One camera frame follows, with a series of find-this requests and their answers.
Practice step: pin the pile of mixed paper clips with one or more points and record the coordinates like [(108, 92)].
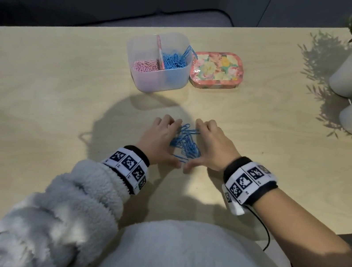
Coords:
[(185, 145)]

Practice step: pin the person's left hand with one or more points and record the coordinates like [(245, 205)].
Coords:
[(158, 139)]

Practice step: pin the person's right forearm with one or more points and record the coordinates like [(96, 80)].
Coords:
[(309, 241)]

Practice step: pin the left marker wristband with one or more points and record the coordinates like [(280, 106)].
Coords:
[(127, 164)]

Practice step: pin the floral tin lid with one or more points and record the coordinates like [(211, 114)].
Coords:
[(217, 69)]

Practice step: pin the person's right hand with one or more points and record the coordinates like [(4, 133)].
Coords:
[(217, 148)]

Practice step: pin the clear plastic divided box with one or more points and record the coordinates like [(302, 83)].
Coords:
[(168, 81)]

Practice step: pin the right marker wristband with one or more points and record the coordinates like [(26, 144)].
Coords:
[(248, 181)]

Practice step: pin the marker wristband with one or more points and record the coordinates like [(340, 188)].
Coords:
[(248, 181), (127, 164)]

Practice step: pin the heap of blue paper clips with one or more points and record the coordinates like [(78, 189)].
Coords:
[(174, 61)]

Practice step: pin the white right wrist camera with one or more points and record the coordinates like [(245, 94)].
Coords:
[(234, 207)]

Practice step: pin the person's left forearm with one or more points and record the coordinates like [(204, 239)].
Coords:
[(60, 220)]

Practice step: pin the heap of pink paper clips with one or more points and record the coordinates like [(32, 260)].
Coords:
[(145, 66)]

